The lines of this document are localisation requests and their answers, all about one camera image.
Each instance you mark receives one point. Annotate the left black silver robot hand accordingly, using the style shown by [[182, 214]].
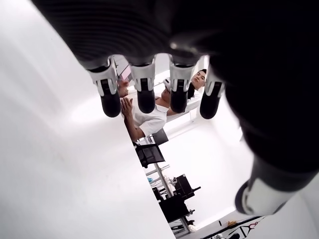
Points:
[[224, 62]]

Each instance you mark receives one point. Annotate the standing person in black shirt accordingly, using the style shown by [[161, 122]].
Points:
[[197, 84]]

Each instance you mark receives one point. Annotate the white VR headset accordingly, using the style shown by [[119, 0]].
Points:
[[167, 84]]

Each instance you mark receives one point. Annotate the seated person in white shirt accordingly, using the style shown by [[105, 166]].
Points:
[[145, 117]]

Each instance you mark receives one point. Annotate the black office chair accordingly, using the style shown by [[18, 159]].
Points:
[[159, 135]]

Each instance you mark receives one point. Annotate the black folding chair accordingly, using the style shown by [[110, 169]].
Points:
[[149, 154]]

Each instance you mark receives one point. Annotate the black equipment box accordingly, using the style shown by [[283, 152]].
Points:
[[177, 199]]

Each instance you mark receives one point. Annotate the metal rack frame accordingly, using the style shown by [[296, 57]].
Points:
[[163, 179]]

